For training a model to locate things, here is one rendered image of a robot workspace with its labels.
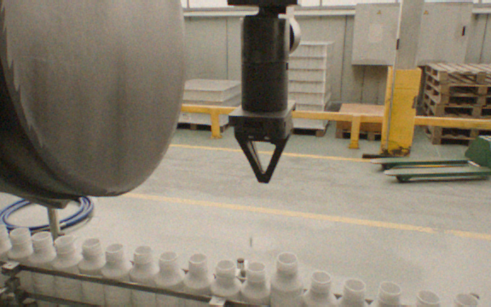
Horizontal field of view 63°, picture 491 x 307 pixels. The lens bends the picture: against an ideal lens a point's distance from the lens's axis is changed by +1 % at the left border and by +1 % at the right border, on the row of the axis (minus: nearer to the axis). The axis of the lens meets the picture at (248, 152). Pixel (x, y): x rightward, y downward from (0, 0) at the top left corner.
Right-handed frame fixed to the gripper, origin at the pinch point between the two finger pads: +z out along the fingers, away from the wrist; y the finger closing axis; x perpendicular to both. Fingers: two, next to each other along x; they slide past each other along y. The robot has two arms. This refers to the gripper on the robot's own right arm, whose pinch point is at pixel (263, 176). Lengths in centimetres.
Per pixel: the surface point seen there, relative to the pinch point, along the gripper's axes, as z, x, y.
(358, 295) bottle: 24.6, -13.7, 11.8
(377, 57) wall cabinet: 43, -48, 682
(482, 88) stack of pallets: 68, -174, 539
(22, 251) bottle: 27, 55, 13
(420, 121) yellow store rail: 106, -99, 494
